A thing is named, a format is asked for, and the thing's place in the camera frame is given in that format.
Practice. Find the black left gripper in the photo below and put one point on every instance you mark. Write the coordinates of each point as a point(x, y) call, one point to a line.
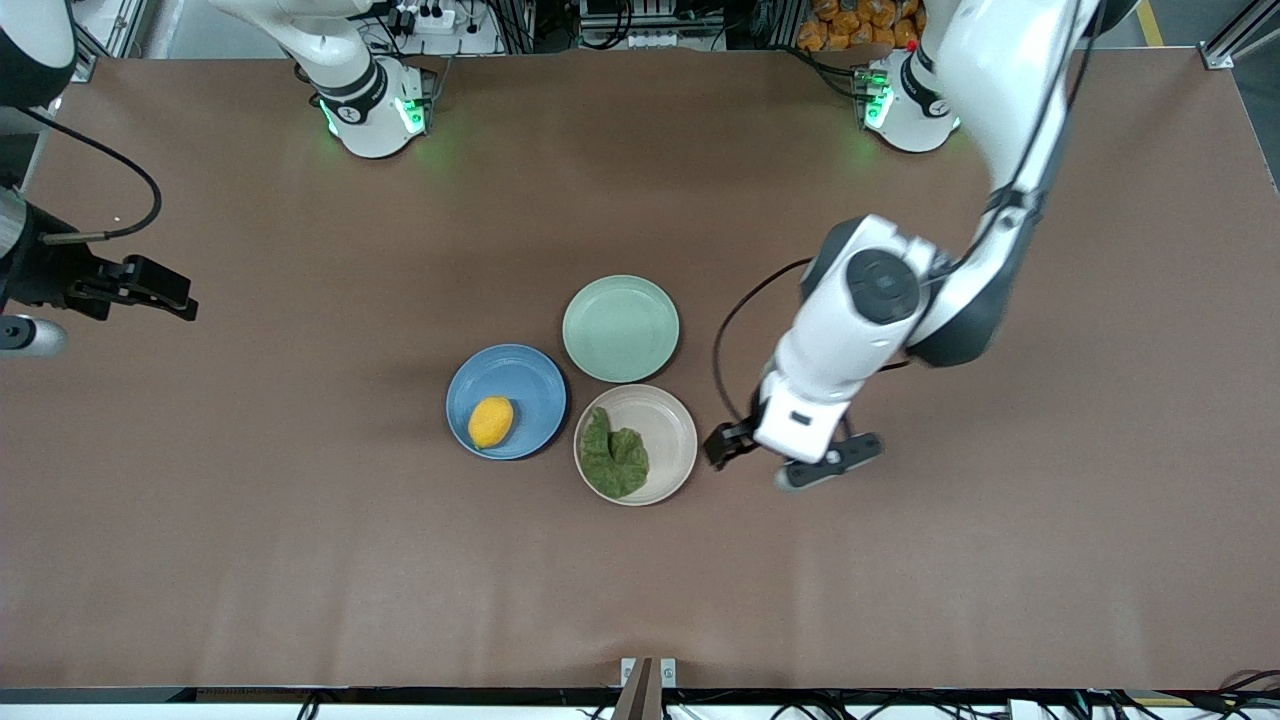
point(727, 441)

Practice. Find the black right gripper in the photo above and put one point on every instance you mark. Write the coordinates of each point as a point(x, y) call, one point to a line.
point(50, 276)

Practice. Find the green lettuce leaf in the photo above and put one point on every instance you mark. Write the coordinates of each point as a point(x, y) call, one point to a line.
point(612, 460)

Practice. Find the yellow lemon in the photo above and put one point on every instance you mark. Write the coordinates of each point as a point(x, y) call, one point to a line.
point(490, 422)

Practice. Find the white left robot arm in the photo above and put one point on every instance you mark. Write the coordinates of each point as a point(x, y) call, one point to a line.
point(1000, 90)

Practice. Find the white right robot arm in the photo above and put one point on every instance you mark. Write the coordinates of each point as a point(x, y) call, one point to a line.
point(365, 95)

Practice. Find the beige round plate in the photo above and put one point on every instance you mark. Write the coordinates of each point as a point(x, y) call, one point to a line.
point(668, 435)

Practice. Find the pale green round plate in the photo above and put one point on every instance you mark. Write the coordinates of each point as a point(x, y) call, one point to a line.
point(620, 328)

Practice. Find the blue round plate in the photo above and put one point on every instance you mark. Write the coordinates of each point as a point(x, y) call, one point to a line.
point(520, 380)

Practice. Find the white power strip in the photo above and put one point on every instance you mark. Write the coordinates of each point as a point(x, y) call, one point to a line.
point(430, 15)

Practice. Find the bag of orange snacks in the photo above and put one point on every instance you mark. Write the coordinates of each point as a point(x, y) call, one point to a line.
point(850, 25)

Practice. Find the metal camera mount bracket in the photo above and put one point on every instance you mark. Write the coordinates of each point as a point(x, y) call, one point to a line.
point(645, 680)

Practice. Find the aluminium frame profile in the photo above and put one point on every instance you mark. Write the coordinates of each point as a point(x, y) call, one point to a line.
point(1235, 35)
point(110, 40)

